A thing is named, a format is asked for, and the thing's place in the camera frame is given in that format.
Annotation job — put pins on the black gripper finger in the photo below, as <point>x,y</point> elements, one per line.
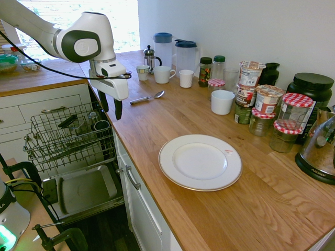
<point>118,109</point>
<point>104,102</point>

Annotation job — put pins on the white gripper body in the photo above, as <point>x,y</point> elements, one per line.
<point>115,87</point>

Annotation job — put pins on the metal spoon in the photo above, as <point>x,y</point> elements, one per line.
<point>146,98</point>

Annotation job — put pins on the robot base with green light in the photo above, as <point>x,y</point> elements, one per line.
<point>11,217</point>

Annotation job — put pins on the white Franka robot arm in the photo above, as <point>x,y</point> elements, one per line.
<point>86,31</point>

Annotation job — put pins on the open dishwasher door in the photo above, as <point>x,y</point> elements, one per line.
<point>86,188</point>

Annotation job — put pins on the glass in rack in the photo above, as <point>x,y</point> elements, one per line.
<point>93,116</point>

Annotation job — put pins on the dark cup in rack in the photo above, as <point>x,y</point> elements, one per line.
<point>101,125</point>

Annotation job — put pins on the small patterned cup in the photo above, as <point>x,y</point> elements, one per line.
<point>143,72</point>

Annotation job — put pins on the black utensil in rack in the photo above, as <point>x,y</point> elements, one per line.
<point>67,121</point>

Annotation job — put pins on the glass french press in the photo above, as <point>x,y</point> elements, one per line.
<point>149,56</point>

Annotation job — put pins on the tall pitcher with blue lid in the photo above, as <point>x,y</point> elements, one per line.
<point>162,49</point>

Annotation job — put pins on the window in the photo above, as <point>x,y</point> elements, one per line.
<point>123,23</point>

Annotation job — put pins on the white ribbed cup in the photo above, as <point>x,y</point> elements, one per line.
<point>186,78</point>

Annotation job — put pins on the clear pitcher with spout lid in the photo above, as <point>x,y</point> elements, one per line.
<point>186,57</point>

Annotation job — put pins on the glass food container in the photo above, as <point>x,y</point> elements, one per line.
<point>31,65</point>

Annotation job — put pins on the dark spice jar green lid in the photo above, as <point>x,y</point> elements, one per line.
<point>205,72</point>

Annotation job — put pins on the white plate with gold rim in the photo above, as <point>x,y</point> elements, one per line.
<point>200,162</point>

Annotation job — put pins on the small jar red checked lid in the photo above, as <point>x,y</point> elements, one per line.
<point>216,85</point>

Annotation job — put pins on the food container green lid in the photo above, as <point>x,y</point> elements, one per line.
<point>8,64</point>

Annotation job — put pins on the white container red label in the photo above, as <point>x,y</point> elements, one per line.
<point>14,50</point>

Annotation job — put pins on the wide white cup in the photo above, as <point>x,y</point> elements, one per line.
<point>222,102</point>

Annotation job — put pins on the clear spice jar green lid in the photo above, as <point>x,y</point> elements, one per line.
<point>218,68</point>

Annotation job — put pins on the dark green clamp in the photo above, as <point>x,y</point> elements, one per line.
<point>65,236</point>
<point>23,170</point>

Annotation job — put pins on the white cabinet door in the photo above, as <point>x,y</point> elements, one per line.
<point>146,217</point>

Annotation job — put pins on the clear drinking glass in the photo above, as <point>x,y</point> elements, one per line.
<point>231,78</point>

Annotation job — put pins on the green tin can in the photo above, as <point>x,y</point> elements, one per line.
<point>242,113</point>

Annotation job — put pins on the red oatmeal cup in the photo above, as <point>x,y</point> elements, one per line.
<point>245,96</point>

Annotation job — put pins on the oatmeal cup with nutrition label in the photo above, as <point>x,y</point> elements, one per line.
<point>250,74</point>

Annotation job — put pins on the glass jar red checked lid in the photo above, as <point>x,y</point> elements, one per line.
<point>284,139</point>
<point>294,109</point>
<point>261,123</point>

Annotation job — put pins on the oatmeal cup with foil lid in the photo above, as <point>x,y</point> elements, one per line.
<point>267,100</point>

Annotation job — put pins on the black shaker bottle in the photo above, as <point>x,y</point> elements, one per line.
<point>269,73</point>

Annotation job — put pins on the black protein powder tub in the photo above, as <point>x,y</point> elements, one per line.
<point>312,89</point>

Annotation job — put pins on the steel electric kettle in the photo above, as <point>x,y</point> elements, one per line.
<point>318,149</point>

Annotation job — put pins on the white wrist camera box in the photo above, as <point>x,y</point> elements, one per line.
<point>110,68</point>

